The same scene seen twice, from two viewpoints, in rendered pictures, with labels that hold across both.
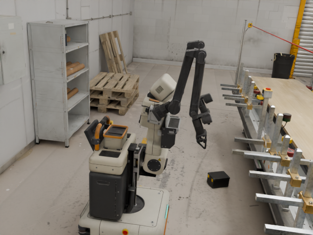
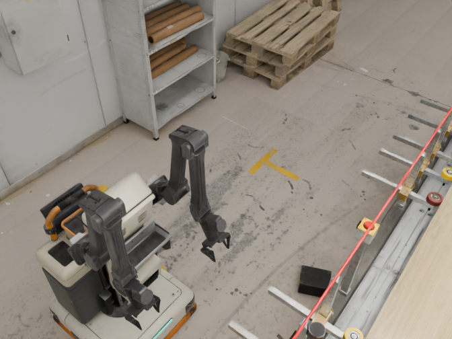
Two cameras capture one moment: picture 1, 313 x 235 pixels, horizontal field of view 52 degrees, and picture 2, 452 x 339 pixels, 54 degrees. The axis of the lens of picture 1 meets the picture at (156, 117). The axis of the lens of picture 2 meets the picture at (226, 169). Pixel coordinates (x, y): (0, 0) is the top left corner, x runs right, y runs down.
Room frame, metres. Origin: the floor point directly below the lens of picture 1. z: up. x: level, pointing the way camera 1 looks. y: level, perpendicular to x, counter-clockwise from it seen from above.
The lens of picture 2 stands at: (1.39, -1.03, 2.67)
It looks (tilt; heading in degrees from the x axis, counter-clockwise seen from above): 44 degrees down; 31
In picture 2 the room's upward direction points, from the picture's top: 1 degrees clockwise
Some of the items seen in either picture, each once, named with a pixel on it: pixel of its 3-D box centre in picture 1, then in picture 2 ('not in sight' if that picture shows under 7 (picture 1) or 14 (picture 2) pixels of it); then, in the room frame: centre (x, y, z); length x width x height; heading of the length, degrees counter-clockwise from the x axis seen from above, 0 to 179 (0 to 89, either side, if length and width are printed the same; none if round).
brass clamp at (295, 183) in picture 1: (293, 177); not in sight; (1.68, -0.84, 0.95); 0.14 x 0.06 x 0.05; 174
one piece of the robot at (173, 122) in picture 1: (168, 127); (140, 250); (2.21, -0.10, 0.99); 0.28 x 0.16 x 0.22; 173
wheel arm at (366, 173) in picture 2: (245, 106); (397, 188); (3.41, -0.98, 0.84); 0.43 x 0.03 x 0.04; 84
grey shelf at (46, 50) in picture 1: (63, 80); (165, 38); (4.21, 1.30, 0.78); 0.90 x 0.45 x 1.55; 174
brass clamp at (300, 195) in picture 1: (306, 202); not in sight; (1.43, -0.82, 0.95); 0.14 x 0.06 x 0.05; 174
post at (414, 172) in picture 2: (249, 102); (409, 183); (3.44, -1.03, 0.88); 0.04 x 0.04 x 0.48; 84
